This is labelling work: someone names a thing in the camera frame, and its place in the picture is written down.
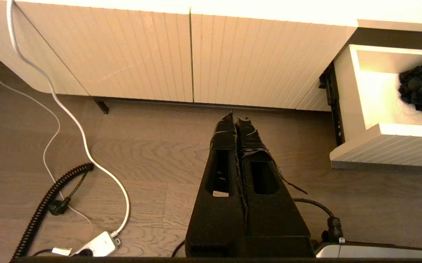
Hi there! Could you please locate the thin white charging cable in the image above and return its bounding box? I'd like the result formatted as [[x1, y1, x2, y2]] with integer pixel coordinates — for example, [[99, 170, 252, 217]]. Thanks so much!
[[0, 47, 95, 232]]

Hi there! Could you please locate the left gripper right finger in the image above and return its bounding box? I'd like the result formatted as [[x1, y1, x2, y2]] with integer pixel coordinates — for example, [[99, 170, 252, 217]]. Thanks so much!
[[237, 117, 315, 256]]

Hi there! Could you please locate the thick white power cable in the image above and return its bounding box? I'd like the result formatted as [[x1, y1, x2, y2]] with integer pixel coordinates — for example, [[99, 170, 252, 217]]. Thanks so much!
[[7, 0, 130, 238]]

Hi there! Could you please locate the black coiled cable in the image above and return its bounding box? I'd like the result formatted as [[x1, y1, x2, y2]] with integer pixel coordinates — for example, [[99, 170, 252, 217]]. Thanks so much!
[[11, 163, 95, 260]]

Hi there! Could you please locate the white low cabinet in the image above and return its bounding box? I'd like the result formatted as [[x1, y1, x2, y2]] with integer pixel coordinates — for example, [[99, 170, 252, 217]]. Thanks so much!
[[0, 0, 422, 112]]

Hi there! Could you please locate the white drawer with black handle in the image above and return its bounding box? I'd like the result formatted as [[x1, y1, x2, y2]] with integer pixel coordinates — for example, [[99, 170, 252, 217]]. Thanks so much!
[[330, 45, 422, 170]]

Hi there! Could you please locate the white power strip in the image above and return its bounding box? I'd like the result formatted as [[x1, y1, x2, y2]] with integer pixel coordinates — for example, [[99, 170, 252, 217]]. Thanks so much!
[[70, 230, 121, 257]]

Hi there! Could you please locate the black floor cable loop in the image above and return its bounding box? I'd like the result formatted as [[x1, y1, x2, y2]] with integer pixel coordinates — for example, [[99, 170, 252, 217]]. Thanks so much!
[[171, 197, 344, 256]]

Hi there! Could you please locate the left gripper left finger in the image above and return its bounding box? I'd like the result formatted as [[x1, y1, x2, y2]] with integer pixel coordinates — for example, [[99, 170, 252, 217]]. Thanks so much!
[[185, 111, 249, 256]]

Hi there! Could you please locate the white device casing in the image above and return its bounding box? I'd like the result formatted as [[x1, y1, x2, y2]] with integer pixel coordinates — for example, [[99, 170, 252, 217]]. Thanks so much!
[[315, 241, 422, 258]]

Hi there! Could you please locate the black umbrella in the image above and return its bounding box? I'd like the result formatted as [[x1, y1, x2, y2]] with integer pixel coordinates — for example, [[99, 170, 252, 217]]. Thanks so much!
[[398, 53, 422, 117]]

